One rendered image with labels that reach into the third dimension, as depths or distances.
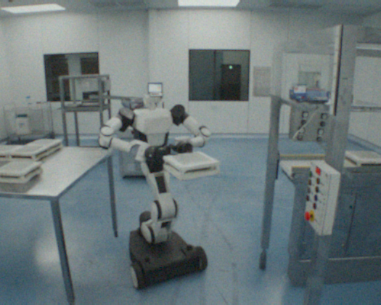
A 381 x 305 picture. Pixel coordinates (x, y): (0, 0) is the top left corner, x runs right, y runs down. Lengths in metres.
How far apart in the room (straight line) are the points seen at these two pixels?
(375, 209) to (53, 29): 7.07
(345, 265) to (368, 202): 0.53
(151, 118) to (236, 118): 5.18
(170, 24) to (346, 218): 5.77
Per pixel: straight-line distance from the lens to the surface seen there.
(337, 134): 1.31
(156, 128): 2.23
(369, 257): 2.67
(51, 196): 1.91
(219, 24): 7.19
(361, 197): 2.38
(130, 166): 4.56
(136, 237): 2.79
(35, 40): 7.92
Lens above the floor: 1.58
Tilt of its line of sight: 15 degrees down
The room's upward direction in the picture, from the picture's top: straight up
